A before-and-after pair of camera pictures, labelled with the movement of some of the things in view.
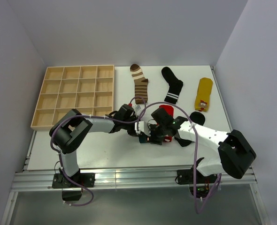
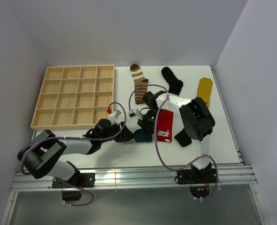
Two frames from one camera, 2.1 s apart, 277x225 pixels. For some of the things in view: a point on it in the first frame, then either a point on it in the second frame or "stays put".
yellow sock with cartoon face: x=204 y=89 stays put
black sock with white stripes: x=175 y=86 stays put
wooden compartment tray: x=90 y=89 stays put
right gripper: x=154 y=140 -> x=148 y=128
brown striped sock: x=141 y=84 stays put
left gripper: x=133 y=133 -> x=125 y=135
